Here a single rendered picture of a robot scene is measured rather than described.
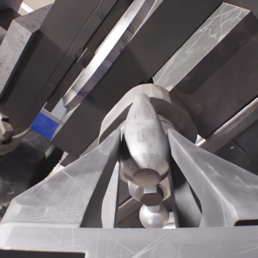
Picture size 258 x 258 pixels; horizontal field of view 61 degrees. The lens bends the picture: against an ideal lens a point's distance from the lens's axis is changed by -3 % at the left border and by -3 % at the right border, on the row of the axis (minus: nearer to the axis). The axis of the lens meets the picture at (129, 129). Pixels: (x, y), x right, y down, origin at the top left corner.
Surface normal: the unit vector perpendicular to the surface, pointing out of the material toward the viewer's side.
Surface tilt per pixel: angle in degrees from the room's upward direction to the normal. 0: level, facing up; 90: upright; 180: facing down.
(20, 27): 90
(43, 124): 90
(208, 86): 90
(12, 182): 90
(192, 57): 0
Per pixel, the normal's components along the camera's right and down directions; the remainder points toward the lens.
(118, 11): -0.04, 0.59
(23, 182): 0.63, -0.63
